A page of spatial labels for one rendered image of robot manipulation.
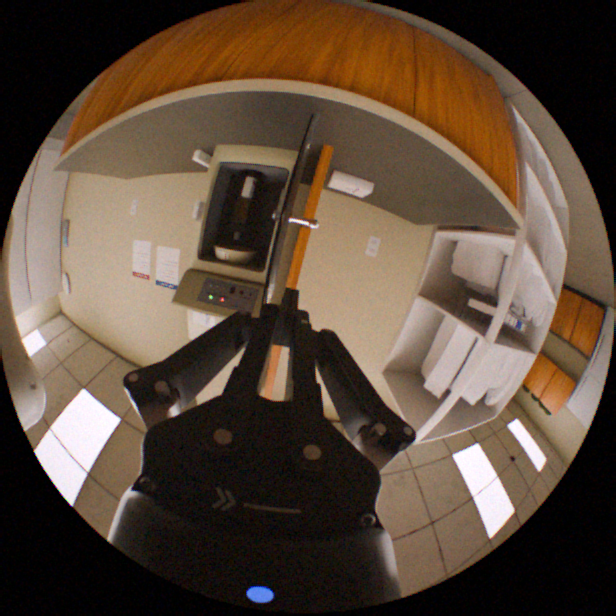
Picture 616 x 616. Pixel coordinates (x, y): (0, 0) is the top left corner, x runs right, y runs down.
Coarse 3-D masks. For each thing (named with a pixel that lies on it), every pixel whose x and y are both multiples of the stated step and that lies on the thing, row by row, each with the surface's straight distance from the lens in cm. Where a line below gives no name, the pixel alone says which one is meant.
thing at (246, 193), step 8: (240, 184) 73; (248, 184) 72; (256, 184) 73; (240, 192) 72; (248, 192) 71; (256, 192) 73; (240, 200) 71; (248, 200) 71; (256, 200) 74; (232, 208) 73; (240, 208) 71; (248, 208) 71; (232, 216) 72; (240, 216) 70; (248, 216) 71; (232, 224) 70; (240, 224) 70; (248, 224) 72
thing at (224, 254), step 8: (216, 248) 70; (224, 248) 68; (232, 248) 83; (240, 248) 83; (248, 248) 81; (216, 256) 73; (224, 256) 69; (232, 256) 68; (240, 256) 68; (248, 256) 69; (240, 264) 70
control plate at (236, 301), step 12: (204, 288) 65; (216, 288) 63; (228, 288) 62; (240, 288) 62; (252, 288) 61; (204, 300) 62; (216, 300) 61; (228, 300) 60; (240, 300) 60; (252, 300) 59; (252, 312) 58
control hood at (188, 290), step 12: (192, 276) 69; (204, 276) 67; (216, 276) 66; (180, 288) 68; (192, 288) 66; (180, 300) 66; (192, 300) 64; (264, 300) 59; (204, 312) 61; (216, 312) 60; (228, 312) 59
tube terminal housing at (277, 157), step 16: (224, 160) 72; (240, 160) 70; (256, 160) 68; (272, 160) 67; (288, 160) 66; (208, 176) 73; (208, 192) 71; (208, 208) 73; (192, 240) 72; (272, 240) 61; (192, 256) 72; (208, 256) 78; (208, 272) 70; (224, 272) 67; (240, 272) 65; (256, 272) 63; (192, 320) 80; (192, 336) 84; (240, 352) 78
